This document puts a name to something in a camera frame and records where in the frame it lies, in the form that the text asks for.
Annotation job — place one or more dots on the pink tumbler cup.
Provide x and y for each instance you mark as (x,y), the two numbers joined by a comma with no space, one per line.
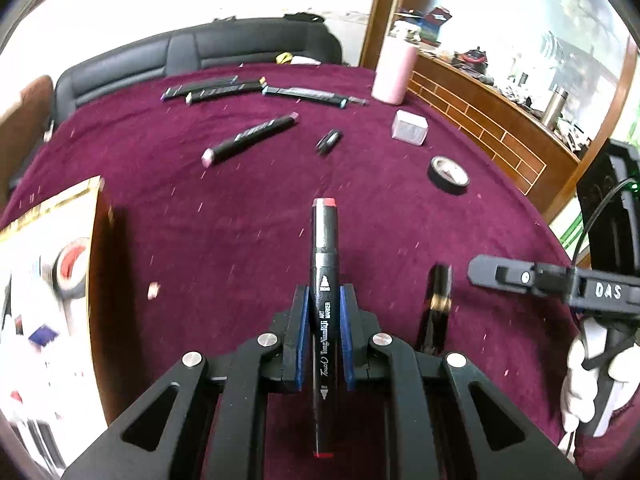
(395,66)

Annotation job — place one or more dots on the maroon sleeved right forearm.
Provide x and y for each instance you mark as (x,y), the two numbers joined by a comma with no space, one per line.
(616,454)

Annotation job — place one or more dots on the small white medicine box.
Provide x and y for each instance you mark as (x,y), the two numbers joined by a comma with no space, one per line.
(410,128)

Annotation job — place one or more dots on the steel thermos bottle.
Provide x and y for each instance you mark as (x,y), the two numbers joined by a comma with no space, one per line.
(554,108)

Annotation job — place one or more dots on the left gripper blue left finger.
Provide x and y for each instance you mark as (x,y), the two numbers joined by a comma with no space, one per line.
(295,341)

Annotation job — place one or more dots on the black gold fountain pen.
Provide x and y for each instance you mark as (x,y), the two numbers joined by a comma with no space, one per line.
(433,327)

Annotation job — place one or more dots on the black marker teal cap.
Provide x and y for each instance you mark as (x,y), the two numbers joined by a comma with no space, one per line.
(310,95)

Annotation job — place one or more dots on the black marker yellow cap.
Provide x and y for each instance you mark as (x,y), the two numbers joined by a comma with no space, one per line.
(199,96)

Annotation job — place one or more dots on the clear black gel pen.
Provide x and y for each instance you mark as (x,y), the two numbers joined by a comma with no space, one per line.
(358,101)

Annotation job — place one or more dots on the wooden framed mirror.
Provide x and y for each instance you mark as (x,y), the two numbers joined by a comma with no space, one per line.
(492,70)

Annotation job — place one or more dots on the white gold-rimmed tray box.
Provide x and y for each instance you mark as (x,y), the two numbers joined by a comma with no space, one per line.
(49,395)

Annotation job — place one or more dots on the black marker purple cap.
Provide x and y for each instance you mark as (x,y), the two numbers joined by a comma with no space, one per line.
(199,85)

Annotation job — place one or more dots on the black tape roll white core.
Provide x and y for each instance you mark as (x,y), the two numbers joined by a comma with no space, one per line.
(447,175)

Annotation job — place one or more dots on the black marker red cap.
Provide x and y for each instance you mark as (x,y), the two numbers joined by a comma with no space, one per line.
(324,320)

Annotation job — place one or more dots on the maroon velvet bed cover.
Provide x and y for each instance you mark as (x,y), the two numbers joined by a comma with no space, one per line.
(191,296)

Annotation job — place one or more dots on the black marker pink cap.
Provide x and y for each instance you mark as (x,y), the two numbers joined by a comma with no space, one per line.
(241,141)

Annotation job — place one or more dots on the black leather headboard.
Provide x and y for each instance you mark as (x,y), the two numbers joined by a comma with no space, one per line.
(184,51)

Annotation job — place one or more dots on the right white gloved hand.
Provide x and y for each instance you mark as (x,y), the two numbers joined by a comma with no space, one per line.
(580,386)

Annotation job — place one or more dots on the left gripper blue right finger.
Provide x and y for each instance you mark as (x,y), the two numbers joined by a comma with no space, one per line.
(355,332)

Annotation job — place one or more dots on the black electrical tape red core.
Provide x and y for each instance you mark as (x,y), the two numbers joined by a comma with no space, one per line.
(70,269)

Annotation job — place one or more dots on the blue white medicine box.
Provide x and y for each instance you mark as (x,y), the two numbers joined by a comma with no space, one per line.
(43,335)

